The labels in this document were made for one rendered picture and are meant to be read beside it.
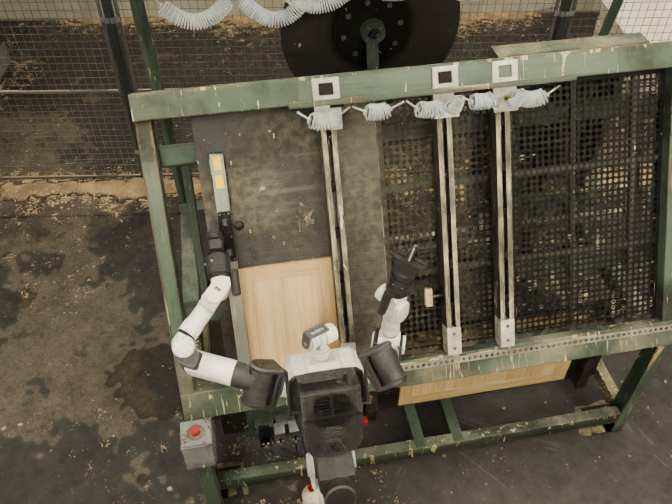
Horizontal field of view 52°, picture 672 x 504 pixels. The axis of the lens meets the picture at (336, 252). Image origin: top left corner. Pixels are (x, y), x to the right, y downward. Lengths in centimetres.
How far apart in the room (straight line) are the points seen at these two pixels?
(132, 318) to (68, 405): 66
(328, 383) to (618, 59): 168
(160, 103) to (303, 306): 97
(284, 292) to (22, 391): 199
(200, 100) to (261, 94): 22
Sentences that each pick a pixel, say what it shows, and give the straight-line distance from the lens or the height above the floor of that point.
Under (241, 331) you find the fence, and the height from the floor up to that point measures 110.
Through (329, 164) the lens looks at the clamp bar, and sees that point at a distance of 266.
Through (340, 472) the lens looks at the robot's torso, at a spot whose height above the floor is 107.
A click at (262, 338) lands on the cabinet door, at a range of 283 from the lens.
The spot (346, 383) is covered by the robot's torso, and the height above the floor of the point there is 141.
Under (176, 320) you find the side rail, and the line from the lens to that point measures 277.
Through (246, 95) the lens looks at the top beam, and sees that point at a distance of 254.
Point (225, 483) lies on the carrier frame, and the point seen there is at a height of 16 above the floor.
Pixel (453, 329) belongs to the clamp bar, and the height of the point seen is 102.
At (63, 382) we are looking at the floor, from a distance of 424.
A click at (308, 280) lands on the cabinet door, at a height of 123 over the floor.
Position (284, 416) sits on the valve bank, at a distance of 298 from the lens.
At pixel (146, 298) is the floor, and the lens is 449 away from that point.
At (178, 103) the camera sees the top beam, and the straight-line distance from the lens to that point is 255.
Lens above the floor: 329
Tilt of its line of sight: 45 degrees down
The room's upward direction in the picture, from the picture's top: straight up
